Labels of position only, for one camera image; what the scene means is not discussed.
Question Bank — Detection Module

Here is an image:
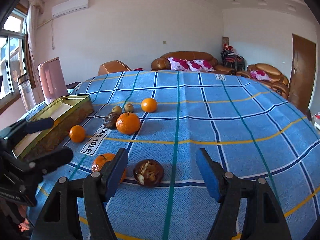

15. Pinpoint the wrinkled orange tangerine with stem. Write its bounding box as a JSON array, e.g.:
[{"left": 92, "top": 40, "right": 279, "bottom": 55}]
[{"left": 91, "top": 153, "right": 127, "bottom": 184}]

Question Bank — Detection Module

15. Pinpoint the rotten brown mangosteen front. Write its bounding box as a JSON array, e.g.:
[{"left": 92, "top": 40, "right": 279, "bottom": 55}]
[{"left": 133, "top": 159, "right": 164, "bottom": 187}]

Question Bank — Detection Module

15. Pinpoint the small smooth orange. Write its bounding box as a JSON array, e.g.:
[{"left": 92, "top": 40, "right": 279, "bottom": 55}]
[{"left": 69, "top": 125, "right": 86, "bottom": 143}]

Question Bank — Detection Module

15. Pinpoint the dark rotten fruit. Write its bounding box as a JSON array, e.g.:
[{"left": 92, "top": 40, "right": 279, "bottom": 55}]
[{"left": 103, "top": 112, "right": 119, "bottom": 129}]

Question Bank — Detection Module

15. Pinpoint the large orange tangerine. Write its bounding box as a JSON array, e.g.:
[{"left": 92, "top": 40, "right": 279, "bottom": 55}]
[{"left": 116, "top": 112, "right": 140, "bottom": 135}]

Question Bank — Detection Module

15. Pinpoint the clear glass water bottle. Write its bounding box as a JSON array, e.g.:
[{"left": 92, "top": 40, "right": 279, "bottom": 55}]
[{"left": 17, "top": 74, "right": 36, "bottom": 113}]

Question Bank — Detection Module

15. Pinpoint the gold metal tin box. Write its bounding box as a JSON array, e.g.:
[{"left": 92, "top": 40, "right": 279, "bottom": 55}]
[{"left": 13, "top": 95, "right": 93, "bottom": 160}]

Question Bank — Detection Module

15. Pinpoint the pink electric kettle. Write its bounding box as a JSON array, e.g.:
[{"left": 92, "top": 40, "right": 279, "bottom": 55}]
[{"left": 39, "top": 57, "right": 68, "bottom": 104}]

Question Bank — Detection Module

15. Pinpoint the dark stool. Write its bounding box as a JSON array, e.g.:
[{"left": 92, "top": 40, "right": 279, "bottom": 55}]
[{"left": 66, "top": 82, "right": 80, "bottom": 89}]

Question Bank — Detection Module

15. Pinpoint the blue plaid tablecloth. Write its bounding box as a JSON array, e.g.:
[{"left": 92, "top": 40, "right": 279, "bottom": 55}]
[{"left": 28, "top": 71, "right": 319, "bottom": 239}]

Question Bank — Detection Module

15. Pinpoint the pink floral armchair cushion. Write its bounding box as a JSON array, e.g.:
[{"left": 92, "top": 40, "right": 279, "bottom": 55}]
[{"left": 249, "top": 70, "right": 271, "bottom": 81}]

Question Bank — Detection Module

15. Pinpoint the brown leather armchair left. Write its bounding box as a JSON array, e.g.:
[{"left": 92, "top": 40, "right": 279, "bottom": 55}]
[{"left": 98, "top": 60, "right": 131, "bottom": 76}]

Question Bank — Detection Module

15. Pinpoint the brown leather armchair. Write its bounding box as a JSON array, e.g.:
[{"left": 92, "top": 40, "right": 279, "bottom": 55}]
[
  {"left": 236, "top": 63, "right": 289, "bottom": 99},
  {"left": 98, "top": 60, "right": 131, "bottom": 76}
]

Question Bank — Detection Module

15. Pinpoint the brown leather armchair right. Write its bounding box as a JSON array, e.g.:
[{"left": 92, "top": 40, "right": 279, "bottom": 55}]
[{"left": 236, "top": 63, "right": 289, "bottom": 99}]

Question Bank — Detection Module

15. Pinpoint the brown wooden door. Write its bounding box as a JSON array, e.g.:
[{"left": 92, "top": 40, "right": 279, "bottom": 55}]
[{"left": 288, "top": 34, "right": 317, "bottom": 115}]

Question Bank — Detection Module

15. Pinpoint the pink floral cushion right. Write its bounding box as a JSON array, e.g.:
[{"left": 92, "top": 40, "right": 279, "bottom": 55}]
[{"left": 188, "top": 60, "right": 215, "bottom": 72}]

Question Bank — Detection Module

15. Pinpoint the pink curtain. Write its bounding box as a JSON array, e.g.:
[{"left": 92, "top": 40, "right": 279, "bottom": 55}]
[{"left": 27, "top": 0, "right": 44, "bottom": 101}]

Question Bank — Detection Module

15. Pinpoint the dark rack with clutter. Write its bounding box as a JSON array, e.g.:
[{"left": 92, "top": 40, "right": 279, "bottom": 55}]
[{"left": 221, "top": 37, "right": 245, "bottom": 71}]

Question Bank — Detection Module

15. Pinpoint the pink floral cushion left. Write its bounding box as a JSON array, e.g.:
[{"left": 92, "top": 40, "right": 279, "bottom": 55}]
[{"left": 167, "top": 57, "right": 190, "bottom": 72}]

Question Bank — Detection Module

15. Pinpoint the brown leather sofa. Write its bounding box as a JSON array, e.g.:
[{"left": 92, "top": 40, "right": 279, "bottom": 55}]
[{"left": 151, "top": 51, "right": 236, "bottom": 75}]

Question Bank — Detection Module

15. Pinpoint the window with frame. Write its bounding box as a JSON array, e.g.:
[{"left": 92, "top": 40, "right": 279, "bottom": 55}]
[{"left": 1, "top": 4, "right": 28, "bottom": 112}]

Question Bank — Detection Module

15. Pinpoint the white wall air conditioner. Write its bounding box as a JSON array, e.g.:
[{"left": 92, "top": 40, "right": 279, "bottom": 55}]
[{"left": 52, "top": 0, "right": 89, "bottom": 18}]

